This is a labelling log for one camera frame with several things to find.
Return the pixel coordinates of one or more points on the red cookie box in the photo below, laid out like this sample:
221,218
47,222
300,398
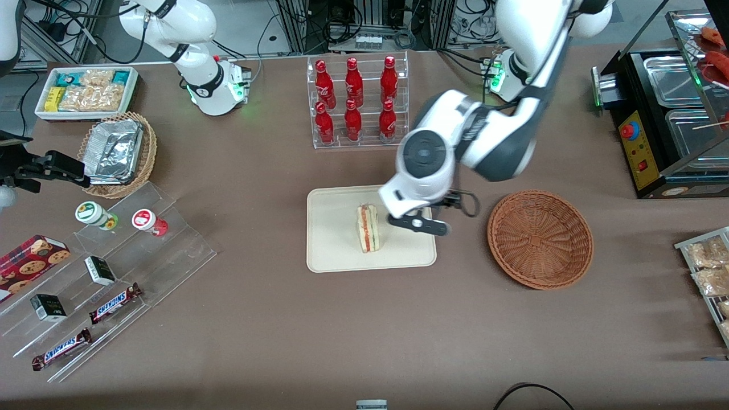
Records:
28,265

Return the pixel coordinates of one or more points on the wooden skewer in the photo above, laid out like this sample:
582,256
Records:
712,124

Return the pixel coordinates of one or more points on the grey snack rack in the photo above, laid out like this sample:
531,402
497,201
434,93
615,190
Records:
683,246

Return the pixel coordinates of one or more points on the black food warmer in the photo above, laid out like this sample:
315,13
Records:
626,165

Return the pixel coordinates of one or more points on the clear rice cracker bag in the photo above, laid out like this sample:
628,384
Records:
97,77
94,98

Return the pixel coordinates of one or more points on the brown wicker basket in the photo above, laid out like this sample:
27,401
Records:
541,239

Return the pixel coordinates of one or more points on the small grey box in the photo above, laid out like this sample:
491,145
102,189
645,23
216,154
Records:
371,405

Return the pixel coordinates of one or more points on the steel warmer pan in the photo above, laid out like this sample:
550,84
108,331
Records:
672,80
692,134

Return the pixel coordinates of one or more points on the red cola bottle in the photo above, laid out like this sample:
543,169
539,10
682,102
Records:
389,82
388,124
326,85
353,124
353,84
324,126

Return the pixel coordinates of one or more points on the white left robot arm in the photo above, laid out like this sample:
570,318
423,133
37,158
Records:
450,114

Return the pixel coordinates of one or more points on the clear cracker packet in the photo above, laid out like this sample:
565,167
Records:
712,282
725,329
706,253
723,308

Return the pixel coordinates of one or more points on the cream plastic tray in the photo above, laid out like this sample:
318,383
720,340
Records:
336,228

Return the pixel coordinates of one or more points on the white cup green lid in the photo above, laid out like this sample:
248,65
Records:
90,212

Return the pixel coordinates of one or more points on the small black box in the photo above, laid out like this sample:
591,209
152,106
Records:
99,271
48,307

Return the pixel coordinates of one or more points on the clear acrylic stepped display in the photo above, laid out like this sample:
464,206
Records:
171,256

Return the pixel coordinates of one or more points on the red and blue knob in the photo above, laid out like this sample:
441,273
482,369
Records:
630,131

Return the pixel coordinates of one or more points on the aluminium foil tray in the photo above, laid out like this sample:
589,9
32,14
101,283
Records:
114,151

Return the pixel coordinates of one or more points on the yellow snack packet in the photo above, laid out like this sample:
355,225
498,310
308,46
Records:
54,99

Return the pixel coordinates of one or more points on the clear acrylic bottle rack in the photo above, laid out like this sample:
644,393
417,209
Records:
367,145

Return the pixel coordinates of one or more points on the light wicker basket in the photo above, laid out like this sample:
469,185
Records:
149,148

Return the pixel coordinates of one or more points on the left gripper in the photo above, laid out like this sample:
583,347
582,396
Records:
447,200

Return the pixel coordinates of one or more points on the aluminium frame post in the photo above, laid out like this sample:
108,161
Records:
296,25
443,23

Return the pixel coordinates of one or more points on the white snack bin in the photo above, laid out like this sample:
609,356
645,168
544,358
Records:
42,111

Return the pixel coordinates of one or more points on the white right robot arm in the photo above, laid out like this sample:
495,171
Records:
213,97

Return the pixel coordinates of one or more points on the Snickers bar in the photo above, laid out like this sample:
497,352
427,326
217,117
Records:
114,303
61,349

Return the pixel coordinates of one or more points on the white cup red lid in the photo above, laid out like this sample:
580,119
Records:
145,220

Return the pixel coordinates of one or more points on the teal snack packet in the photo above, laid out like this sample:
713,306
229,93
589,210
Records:
68,78
119,77

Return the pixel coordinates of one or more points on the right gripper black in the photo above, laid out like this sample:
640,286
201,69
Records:
27,166

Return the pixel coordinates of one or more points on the white power strip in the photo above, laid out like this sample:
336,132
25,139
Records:
368,42

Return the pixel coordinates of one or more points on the sandwich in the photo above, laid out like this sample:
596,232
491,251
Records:
367,228

